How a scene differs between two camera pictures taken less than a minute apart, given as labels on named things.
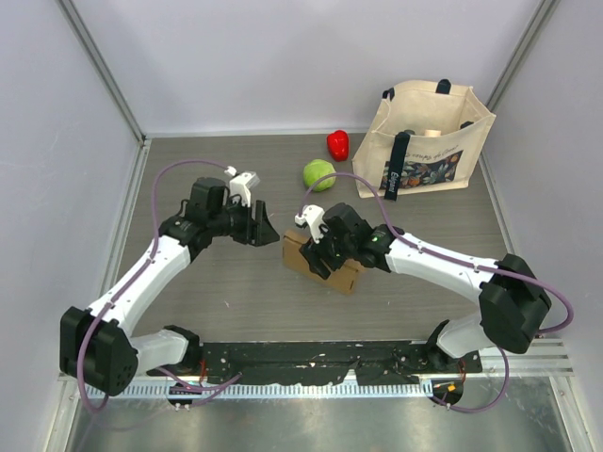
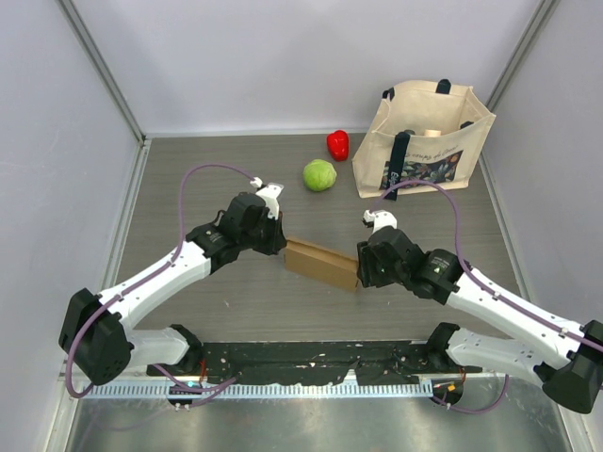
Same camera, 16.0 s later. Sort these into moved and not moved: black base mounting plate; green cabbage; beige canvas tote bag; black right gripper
Moved: black right gripper
Not moved: green cabbage; black base mounting plate; beige canvas tote bag
